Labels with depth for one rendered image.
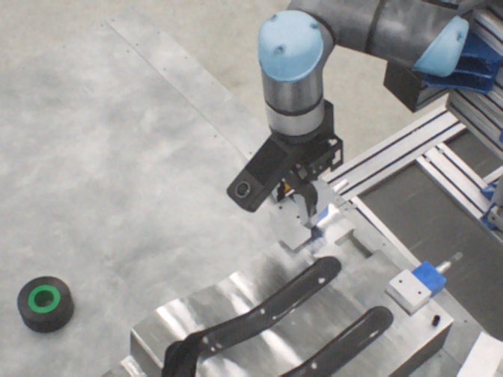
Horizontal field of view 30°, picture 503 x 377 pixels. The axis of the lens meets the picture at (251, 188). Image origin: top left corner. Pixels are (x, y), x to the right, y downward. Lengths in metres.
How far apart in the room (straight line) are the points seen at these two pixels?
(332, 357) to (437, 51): 0.45
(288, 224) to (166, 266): 0.24
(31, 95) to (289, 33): 0.74
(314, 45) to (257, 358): 0.44
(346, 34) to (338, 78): 1.64
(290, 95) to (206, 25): 1.83
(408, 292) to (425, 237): 0.91
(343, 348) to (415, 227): 0.96
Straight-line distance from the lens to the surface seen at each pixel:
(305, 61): 1.10
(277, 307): 1.36
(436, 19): 1.15
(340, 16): 1.17
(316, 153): 1.25
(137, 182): 1.58
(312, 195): 1.27
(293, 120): 1.16
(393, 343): 1.34
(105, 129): 1.66
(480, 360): 1.39
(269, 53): 1.09
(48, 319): 1.43
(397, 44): 1.16
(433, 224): 2.28
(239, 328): 1.33
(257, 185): 1.22
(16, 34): 2.99
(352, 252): 1.44
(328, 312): 1.36
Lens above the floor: 2.08
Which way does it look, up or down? 55 degrees down
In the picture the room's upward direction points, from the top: 2 degrees clockwise
